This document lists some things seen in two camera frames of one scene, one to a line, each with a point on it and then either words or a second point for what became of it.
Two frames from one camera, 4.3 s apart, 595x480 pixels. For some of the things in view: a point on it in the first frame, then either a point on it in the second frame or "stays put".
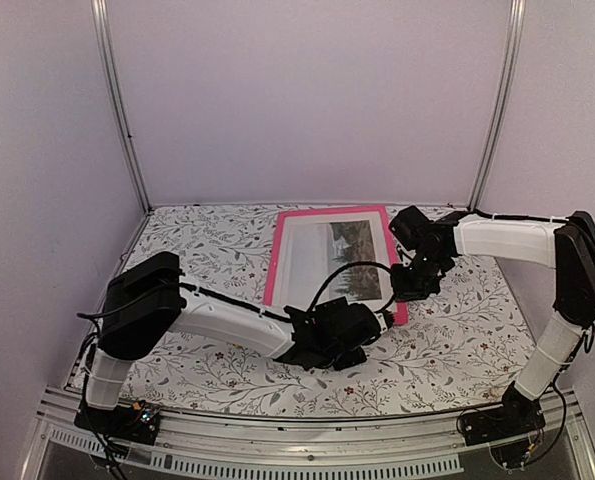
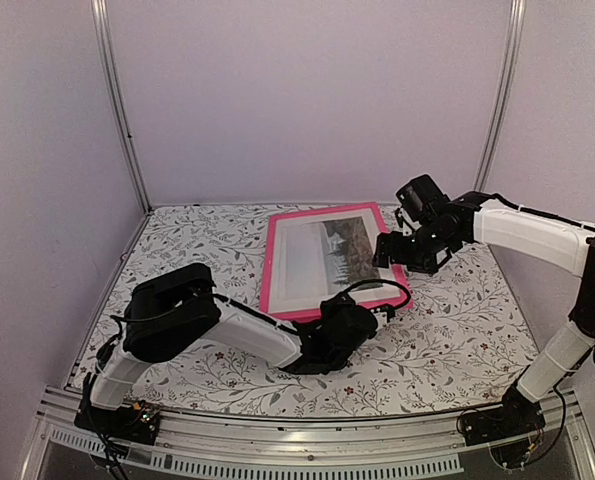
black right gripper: (404, 292) → (380, 258)
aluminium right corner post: (502, 107) stays put
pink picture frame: (309, 246) stays put
